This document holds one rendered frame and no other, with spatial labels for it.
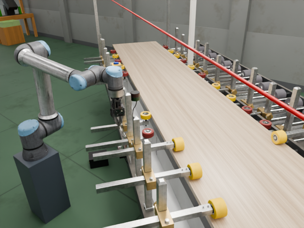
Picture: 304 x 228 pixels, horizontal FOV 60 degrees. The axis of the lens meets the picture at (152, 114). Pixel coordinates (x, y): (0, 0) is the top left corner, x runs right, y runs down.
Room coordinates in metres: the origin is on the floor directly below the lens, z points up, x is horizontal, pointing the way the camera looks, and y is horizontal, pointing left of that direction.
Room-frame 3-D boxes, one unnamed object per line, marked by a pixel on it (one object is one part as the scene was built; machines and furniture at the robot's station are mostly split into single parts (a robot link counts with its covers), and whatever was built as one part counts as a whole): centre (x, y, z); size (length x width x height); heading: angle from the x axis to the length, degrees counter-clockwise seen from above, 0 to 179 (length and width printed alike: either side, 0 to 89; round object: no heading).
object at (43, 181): (1.68, 0.93, 0.30); 0.25 x 0.25 x 0.60; 50
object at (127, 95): (1.51, 0.15, 0.94); 0.04 x 0.04 x 0.48; 14
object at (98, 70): (1.47, 0.31, 1.32); 0.12 x 0.12 x 0.09; 56
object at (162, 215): (0.76, -0.04, 0.95); 0.14 x 0.06 x 0.05; 14
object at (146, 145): (1.02, 0.03, 0.91); 0.04 x 0.04 x 0.48; 14
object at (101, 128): (1.70, 0.24, 0.83); 0.44 x 0.03 x 0.04; 104
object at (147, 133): (1.49, 0.03, 0.85); 0.08 x 0.08 x 0.11
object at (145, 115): (1.75, 0.05, 0.85); 0.08 x 0.08 x 0.11
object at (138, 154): (1.24, 0.08, 0.95); 0.14 x 0.06 x 0.05; 14
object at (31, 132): (1.69, 0.92, 0.79); 0.17 x 0.15 x 0.18; 146
